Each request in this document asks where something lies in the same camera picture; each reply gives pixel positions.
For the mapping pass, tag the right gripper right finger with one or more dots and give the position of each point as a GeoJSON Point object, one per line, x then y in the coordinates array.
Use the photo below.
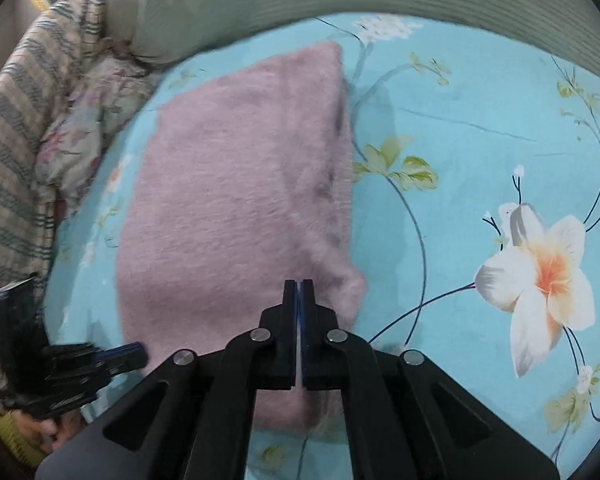
{"type": "Point", "coordinates": [405, 417]}

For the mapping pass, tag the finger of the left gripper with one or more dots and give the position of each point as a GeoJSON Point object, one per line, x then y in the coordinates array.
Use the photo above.
{"type": "Point", "coordinates": [123, 359]}

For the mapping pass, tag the floral quilted blanket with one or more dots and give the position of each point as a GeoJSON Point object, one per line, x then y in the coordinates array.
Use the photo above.
{"type": "Point", "coordinates": [105, 99]}

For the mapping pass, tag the person's left hand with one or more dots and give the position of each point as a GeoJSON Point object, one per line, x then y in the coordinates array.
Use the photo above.
{"type": "Point", "coordinates": [50, 434]}

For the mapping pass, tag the pink fuzzy sweater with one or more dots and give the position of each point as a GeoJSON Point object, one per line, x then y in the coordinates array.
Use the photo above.
{"type": "Point", "coordinates": [240, 229]}

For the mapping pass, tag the plaid beige blanket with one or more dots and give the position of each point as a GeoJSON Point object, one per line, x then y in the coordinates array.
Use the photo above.
{"type": "Point", "coordinates": [35, 84]}

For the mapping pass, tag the yellow-green left sleeve cuff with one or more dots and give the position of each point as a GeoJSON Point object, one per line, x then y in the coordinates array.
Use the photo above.
{"type": "Point", "coordinates": [23, 438]}

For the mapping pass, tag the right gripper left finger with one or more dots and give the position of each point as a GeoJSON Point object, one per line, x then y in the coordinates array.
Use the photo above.
{"type": "Point", "coordinates": [190, 418]}

